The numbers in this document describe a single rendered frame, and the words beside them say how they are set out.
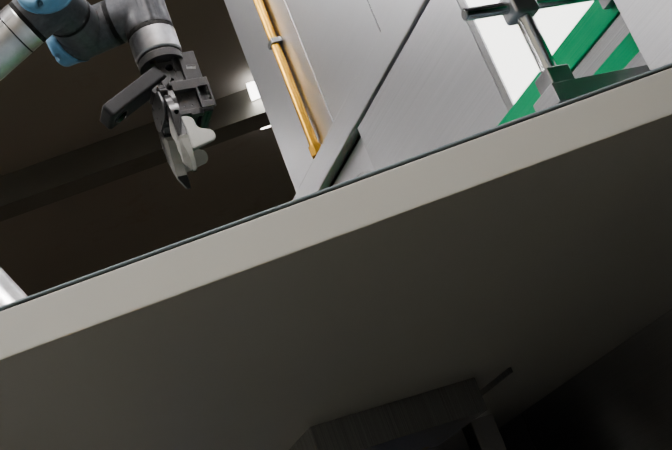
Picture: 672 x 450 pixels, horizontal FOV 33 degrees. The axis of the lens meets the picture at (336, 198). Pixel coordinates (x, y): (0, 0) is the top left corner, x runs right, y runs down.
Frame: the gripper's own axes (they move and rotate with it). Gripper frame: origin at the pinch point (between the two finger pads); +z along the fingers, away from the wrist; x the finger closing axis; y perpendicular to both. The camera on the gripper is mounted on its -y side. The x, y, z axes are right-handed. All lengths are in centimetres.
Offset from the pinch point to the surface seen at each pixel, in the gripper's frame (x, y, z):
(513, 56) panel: -28, 42, 5
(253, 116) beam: 428, 182, -230
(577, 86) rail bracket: -72, 15, 33
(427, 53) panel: -8.3, 42.0, -8.5
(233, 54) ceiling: 384, 166, -249
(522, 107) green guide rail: -48, 26, 23
